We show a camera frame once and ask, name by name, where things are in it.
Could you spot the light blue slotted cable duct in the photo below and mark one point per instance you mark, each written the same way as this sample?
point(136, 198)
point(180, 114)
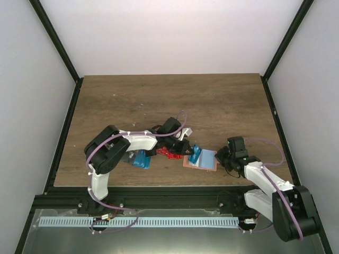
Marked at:
point(141, 222)

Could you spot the red VIP card pile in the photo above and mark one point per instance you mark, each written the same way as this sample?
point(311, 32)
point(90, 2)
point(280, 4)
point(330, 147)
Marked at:
point(169, 155)

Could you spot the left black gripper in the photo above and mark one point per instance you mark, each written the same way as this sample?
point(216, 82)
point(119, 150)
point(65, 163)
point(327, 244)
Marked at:
point(185, 144)

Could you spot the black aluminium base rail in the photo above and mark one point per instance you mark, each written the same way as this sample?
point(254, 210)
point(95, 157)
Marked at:
point(229, 199)

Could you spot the black frame post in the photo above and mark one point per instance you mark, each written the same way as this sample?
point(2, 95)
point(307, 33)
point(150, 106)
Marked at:
point(49, 28)
point(291, 31)

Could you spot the left black frame post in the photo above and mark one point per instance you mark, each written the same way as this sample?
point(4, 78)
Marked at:
point(49, 28)

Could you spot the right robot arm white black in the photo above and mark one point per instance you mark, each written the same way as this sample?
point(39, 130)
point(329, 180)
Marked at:
point(290, 208)

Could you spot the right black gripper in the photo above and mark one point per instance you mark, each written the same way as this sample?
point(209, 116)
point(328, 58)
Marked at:
point(219, 156)

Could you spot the right black frame post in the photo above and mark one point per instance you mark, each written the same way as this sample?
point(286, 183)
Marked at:
point(291, 31)

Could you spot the blue card pile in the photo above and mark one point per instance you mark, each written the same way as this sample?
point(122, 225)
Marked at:
point(141, 160)

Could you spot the pink leather card holder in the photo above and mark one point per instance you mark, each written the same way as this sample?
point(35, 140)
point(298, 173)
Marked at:
point(206, 161)

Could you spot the black card pile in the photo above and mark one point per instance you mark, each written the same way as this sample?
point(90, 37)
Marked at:
point(129, 157)

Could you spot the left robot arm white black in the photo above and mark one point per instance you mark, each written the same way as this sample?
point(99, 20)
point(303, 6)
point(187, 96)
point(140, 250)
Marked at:
point(106, 150)

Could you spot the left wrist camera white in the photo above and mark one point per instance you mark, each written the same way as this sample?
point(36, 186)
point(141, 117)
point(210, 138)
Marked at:
point(185, 132)

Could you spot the single blue card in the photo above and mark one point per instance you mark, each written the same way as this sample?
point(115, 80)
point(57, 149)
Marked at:
point(193, 159)

